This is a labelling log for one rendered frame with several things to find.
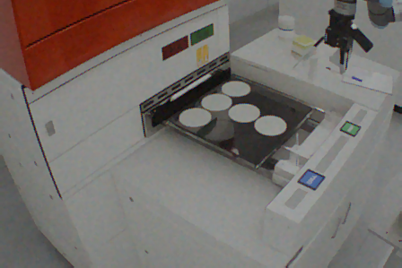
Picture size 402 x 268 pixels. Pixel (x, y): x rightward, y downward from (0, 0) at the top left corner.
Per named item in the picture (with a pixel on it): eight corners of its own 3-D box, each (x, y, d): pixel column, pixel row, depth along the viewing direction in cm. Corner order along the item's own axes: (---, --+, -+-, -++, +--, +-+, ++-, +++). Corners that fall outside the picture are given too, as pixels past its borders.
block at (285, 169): (274, 172, 110) (275, 165, 108) (280, 166, 112) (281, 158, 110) (297, 184, 106) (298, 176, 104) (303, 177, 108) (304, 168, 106)
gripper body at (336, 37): (331, 39, 122) (334, 6, 116) (354, 47, 118) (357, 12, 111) (323, 46, 118) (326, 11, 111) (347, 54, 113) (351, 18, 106)
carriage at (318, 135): (271, 182, 111) (272, 174, 109) (327, 120, 133) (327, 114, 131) (294, 193, 107) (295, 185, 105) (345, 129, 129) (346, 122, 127)
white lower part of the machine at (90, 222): (41, 237, 198) (-14, 120, 150) (140, 166, 247) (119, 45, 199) (120, 315, 158) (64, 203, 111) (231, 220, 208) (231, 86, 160)
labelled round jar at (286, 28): (275, 38, 162) (275, 18, 157) (283, 33, 167) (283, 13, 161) (289, 43, 159) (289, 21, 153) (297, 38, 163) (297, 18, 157)
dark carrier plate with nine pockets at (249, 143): (166, 120, 130) (166, 119, 130) (232, 77, 151) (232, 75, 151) (256, 164, 111) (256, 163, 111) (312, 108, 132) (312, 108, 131)
